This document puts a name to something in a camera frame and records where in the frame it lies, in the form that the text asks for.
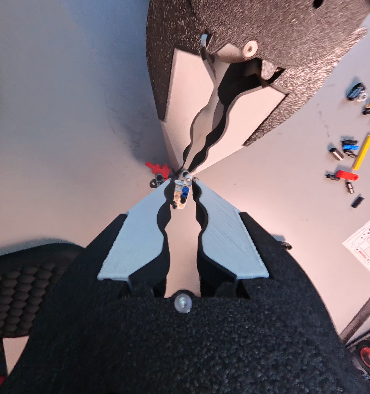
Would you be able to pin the black toy pin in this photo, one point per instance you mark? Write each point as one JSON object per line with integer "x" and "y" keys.
{"x": 286, "y": 245}

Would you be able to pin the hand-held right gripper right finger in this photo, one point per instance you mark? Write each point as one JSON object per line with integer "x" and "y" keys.
{"x": 231, "y": 243}

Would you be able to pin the grey desk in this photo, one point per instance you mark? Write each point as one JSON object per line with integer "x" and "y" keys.
{"x": 62, "y": 123}

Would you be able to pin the pile of small toy bricks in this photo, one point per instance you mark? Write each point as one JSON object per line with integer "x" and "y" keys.
{"x": 362, "y": 151}

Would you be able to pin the short black brick piece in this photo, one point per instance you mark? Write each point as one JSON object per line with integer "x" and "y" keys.
{"x": 357, "y": 201}

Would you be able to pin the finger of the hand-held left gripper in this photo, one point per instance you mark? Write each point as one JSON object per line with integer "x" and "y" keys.
{"x": 249, "y": 117}
{"x": 185, "y": 92}

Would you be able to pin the black mesh office chair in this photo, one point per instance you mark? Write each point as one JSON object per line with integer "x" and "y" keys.
{"x": 25, "y": 289}

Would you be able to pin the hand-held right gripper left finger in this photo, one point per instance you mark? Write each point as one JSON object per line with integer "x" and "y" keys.
{"x": 136, "y": 243}

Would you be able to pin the red white black brick subassembly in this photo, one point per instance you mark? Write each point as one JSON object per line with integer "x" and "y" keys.
{"x": 159, "y": 168}

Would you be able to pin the small white blue brick piece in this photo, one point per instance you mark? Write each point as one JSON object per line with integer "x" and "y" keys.
{"x": 185, "y": 180}

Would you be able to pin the sticker sheet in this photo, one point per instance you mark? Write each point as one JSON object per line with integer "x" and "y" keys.
{"x": 367, "y": 246}

